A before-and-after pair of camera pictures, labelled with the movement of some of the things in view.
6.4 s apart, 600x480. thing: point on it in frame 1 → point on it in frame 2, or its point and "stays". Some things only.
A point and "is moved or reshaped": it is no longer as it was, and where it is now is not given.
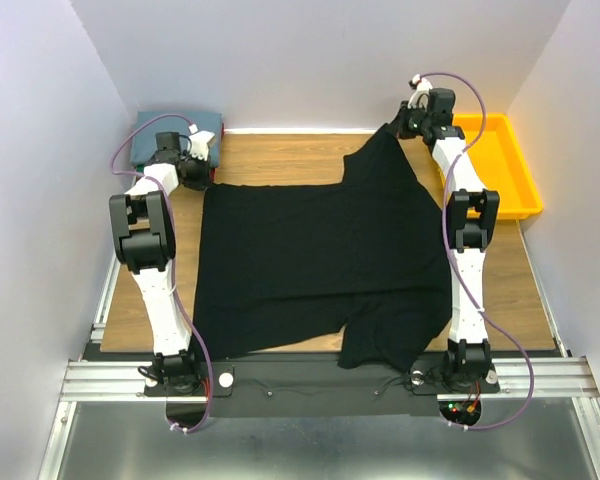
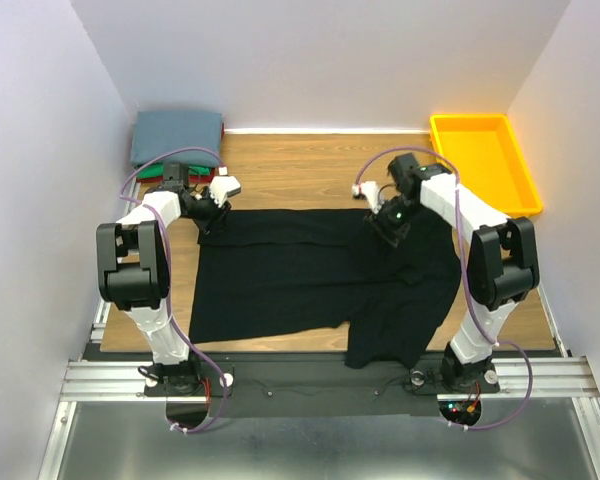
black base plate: [317, 386] stays
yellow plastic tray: [497, 159] stays
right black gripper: [407, 122] → [389, 232]
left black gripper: [200, 175] → [215, 215]
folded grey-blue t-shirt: [147, 124] stays
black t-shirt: [367, 259] is moved or reshaped
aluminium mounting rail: [124, 380] stays
